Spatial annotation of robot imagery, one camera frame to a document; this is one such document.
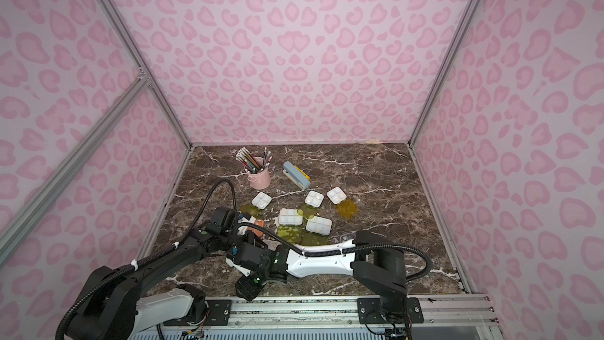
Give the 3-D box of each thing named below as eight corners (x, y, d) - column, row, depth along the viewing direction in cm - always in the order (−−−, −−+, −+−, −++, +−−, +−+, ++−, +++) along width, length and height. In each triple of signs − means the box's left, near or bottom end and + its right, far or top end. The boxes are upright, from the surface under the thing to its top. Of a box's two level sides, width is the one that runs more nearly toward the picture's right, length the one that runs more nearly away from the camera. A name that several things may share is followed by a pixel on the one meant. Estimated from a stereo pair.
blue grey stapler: (281, 172, 111) (280, 165, 107) (289, 166, 114) (288, 159, 109) (303, 191, 104) (303, 184, 100) (311, 185, 107) (311, 177, 102)
